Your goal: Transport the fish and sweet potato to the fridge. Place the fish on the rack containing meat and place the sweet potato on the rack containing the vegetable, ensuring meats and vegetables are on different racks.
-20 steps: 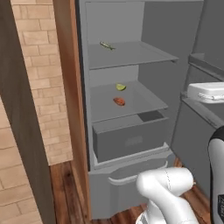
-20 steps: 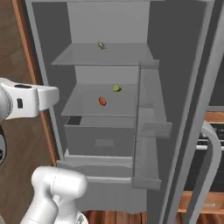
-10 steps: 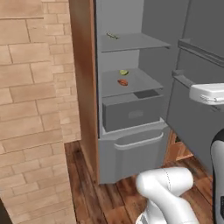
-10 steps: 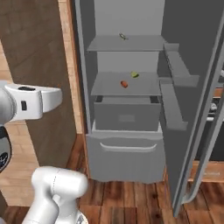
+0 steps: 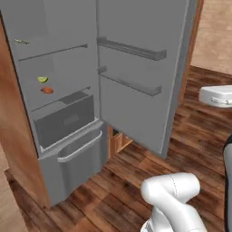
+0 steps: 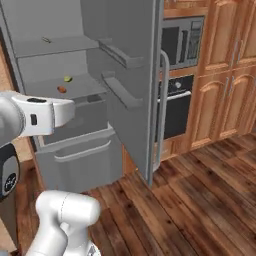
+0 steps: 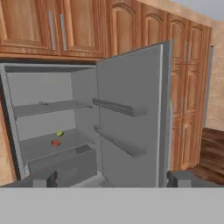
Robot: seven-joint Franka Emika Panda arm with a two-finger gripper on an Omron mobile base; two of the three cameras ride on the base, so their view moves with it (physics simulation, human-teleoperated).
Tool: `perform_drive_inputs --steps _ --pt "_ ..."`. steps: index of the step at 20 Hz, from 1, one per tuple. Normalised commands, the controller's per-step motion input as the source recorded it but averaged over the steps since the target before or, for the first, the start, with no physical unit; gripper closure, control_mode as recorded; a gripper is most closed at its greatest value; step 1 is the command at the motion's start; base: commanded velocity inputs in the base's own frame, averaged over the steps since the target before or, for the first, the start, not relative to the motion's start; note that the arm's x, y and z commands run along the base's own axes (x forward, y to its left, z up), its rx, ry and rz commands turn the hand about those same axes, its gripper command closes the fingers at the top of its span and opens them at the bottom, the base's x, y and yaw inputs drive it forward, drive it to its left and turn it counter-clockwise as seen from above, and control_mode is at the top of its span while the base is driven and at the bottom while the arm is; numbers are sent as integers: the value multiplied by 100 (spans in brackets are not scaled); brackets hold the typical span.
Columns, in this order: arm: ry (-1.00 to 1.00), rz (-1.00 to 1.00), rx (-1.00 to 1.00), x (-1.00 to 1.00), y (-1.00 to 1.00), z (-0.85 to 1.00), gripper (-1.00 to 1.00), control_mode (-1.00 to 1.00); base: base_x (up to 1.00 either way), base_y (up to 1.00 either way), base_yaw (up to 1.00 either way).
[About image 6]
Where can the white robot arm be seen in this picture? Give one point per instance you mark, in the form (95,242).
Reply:
(63,216)

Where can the silver microwave oven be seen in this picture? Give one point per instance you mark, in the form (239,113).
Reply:
(181,41)

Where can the wooden cupboard run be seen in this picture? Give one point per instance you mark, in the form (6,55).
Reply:
(223,66)

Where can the yellow-green vegetable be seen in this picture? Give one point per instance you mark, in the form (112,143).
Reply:
(68,79)

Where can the grey fridge door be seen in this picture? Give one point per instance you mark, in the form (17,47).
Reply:
(133,30)

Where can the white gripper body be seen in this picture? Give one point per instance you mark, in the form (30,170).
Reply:
(64,111)

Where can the grey fridge rack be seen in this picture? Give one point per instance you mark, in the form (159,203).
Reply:
(83,85)
(63,45)

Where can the grey door bin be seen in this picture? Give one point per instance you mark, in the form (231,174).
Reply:
(123,93)
(123,56)

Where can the grey fridge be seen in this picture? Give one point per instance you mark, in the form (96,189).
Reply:
(40,20)

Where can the small grey-green food item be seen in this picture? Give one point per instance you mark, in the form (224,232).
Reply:
(46,40)

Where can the grey fridge crisper drawer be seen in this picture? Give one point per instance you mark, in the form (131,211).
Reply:
(90,115)

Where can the wooden side panel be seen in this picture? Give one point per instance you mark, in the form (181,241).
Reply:
(23,150)

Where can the grey freezer drawer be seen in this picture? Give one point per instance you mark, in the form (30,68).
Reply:
(83,173)

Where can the black oven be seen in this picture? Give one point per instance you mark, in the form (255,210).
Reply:
(176,113)

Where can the brown meat piece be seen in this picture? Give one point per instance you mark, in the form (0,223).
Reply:
(61,89)

